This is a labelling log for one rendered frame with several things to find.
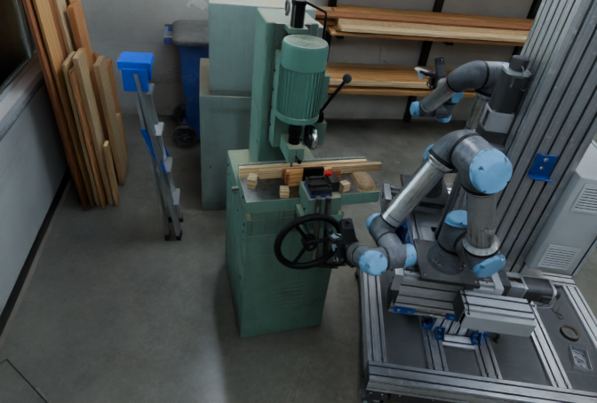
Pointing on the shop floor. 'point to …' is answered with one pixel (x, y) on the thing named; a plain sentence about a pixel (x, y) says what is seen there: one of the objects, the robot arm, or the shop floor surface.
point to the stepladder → (143, 96)
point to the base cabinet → (271, 279)
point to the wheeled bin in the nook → (189, 35)
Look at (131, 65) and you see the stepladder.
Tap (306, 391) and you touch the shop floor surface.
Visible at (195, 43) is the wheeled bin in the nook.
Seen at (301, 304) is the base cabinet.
